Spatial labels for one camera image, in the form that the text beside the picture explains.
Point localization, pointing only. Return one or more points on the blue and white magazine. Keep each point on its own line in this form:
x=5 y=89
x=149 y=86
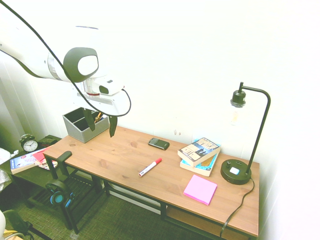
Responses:
x=21 y=162

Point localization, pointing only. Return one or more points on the black slatted low rack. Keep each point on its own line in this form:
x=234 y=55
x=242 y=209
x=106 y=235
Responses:
x=80 y=190

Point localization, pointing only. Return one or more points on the grey fabric desk holder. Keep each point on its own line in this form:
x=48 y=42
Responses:
x=83 y=133

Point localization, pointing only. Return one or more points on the black alarm clock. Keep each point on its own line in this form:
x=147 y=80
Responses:
x=29 y=144

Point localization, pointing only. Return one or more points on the black mobile phone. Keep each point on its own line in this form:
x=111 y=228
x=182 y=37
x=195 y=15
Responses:
x=159 y=144

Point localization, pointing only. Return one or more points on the dark cover paperback book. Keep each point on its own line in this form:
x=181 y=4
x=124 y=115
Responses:
x=200 y=150

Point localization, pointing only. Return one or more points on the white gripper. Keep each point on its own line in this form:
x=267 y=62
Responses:
x=110 y=102

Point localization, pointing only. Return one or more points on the gold brown item in holder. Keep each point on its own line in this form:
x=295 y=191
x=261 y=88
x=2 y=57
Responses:
x=98 y=118

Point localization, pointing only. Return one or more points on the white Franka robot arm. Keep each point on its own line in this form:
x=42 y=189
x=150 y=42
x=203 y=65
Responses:
x=30 y=60

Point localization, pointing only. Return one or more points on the clear lamp bulb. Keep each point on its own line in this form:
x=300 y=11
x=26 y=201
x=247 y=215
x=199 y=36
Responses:
x=236 y=115

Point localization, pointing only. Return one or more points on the black headphone hanger clamp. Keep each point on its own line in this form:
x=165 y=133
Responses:
x=61 y=160

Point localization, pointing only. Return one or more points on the black and blue headphones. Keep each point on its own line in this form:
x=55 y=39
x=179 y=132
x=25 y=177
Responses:
x=58 y=193

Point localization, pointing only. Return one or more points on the red capped white marker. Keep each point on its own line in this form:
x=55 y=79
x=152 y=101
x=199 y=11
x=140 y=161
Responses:
x=149 y=167

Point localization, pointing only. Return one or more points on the black desk lamp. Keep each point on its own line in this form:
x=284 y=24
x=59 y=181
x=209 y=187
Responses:
x=235 y=175

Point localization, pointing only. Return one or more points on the dark green side table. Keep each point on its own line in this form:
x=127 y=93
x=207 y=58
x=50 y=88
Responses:
x=25 y=178

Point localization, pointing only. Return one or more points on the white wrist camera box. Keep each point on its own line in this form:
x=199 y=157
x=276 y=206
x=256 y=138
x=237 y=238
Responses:
x=111 y=86

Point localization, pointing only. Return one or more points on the light blue paperback book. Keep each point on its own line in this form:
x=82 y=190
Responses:
x=203 y=167

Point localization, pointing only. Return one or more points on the black flat item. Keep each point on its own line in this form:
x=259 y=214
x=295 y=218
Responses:
x=47 y=142

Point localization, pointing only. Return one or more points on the wooden desk with black frame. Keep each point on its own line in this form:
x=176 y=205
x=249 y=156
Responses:
x=120 y=160

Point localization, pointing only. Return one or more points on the red paper sheet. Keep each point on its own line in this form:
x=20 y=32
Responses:
x=40 y=156

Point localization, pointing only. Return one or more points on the pink sticky note pad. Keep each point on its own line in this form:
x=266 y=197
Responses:
x=200 y=189

